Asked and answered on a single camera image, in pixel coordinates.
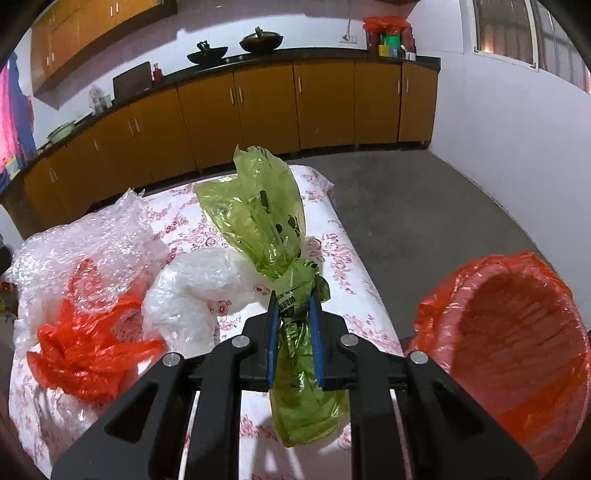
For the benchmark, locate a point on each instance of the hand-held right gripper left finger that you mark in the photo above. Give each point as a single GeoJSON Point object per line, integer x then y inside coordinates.
{"type": "Point", "coordinates": [272, 344]}

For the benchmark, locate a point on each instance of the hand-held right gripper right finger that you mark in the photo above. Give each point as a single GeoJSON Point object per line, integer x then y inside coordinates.
{"type": "Point", "coordinates": [316, 344]}

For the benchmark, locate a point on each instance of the white plastic bag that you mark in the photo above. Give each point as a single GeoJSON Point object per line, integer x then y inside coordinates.
{"type": "Point", "coordinates": [194, 286]}

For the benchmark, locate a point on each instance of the green plastic bag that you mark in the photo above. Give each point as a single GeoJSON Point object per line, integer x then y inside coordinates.
{"type": "Point", "coordinates": [263, 207]}

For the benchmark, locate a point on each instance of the red plastic bag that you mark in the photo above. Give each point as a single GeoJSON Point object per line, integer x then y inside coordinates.
{"type": "Point", "coordinates": [87, 353]}

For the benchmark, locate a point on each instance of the bin with red liner bag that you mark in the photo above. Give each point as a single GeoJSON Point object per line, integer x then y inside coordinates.
{"type": "Point", "coordinates": [508, 323]}

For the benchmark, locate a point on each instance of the clear bubble wrap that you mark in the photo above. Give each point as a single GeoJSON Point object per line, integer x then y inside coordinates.
{"type": "Point", "coordinates": [92, 230]}

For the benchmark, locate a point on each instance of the floral tablecloth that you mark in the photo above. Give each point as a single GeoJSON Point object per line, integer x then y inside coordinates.
{"type": "Point", "coordinates": [341, 263]}

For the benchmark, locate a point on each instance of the orange lower kitchen cabinets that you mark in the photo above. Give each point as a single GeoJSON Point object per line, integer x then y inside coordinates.
{"type": "Point", "coordinates": [323, 101]}

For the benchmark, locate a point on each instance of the red bottle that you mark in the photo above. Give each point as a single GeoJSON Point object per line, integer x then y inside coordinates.
{"type": "Point", "coordinates": [158, 74]}

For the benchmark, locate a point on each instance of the small black wok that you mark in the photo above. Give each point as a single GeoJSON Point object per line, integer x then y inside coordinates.
{"type": "Point", "coordinates": [207, 54]}

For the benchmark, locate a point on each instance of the pale green pot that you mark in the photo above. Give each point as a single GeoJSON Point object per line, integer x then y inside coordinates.
{"type": "Point", "coordinates": [62, 133]}

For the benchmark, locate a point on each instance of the dark brown cutting board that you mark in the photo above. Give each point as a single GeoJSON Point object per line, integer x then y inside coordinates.
{"type": "Point", "coordinates": [133, 81]}

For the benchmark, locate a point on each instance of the clear plastic jar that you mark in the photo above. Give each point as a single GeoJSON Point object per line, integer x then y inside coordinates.
{"type": "Point", "coordinates": [99, 101]}

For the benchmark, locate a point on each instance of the large black wok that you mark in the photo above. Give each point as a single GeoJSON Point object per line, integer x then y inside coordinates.
{"type": "Point", "coordinates": [261, 44]}

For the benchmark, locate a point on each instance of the small white cup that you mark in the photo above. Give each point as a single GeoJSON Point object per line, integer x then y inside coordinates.
{"type": "Point", "coordinates": [409, 55]}

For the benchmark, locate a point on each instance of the green and yellow boxes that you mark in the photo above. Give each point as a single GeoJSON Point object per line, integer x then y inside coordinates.
{"type": "Point", "coordinates": [391, 46]}

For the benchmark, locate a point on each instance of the small colourful packet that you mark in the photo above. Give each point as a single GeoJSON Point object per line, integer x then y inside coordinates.
{"type": "Point", "coordinates": [11, 167]}

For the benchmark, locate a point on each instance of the red bag on counter rack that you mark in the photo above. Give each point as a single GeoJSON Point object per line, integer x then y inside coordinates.
{"type": "Point", "coordinates": [385, 24]}

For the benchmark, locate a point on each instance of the pink and blue curtain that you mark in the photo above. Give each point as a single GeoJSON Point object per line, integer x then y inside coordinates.
{"type": "Point", "coordinates": [14, 120]}

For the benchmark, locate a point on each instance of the white wall outlet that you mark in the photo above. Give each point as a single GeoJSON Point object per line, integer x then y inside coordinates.
{"type": "Point", "coordinates": [348, 38]}

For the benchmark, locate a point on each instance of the orange upper wall cabinets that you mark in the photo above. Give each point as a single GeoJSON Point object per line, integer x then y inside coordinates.
{"type": "Point", "coordinates": [83, 37]}

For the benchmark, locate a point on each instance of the window with white frame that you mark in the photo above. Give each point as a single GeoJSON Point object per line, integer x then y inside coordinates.
{"type": "Point", "coordinates": [508, 27]}

